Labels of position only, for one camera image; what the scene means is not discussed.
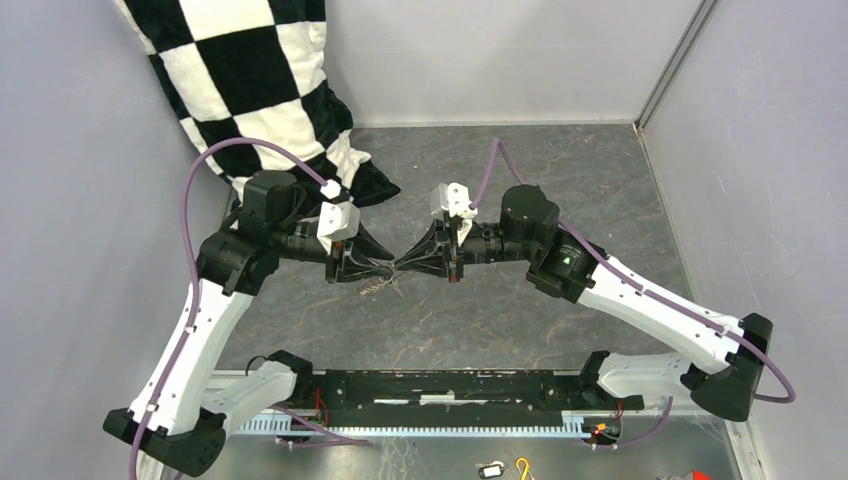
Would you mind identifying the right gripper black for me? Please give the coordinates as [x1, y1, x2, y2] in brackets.
[395, 216, 537, 284]

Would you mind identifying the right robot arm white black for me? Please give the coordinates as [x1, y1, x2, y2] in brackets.
[395, 183, 773, 422]

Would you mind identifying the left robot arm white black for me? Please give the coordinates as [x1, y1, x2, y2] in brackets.
[103, 171, 393, 477]

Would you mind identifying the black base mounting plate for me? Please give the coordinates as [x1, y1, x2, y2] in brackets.
[284, 370, 645, 427]

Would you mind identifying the key with black tag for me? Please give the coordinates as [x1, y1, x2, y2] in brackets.
[477, 461, 506, 480]

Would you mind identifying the orange carabiner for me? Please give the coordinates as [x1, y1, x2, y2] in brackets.
[515, 457, 535, 480]

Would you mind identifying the black white checkered pillow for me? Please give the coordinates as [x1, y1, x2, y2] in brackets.
[118, 1, 399, 210]

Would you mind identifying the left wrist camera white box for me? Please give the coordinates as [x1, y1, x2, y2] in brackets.
[316, 201, 360, 244]

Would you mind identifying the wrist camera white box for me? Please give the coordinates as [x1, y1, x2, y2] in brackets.
[316, 201, 360, 244]
[429, 183, 478, 219]

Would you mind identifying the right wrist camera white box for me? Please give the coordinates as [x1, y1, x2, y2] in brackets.
[429, 183, 478, 219]

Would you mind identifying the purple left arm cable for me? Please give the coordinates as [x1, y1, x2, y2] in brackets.
[127, 137, 333, 480]

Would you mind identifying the white toothed cable duct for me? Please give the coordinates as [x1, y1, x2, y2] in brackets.
[234, 411, 609, 440]

